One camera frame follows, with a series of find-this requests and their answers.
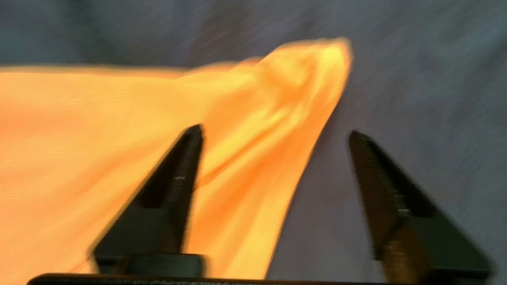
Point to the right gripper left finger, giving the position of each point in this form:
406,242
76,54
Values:
158,225

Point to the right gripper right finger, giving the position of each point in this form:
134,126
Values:
412,237

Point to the yellow t-shirt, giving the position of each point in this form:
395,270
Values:
119,158

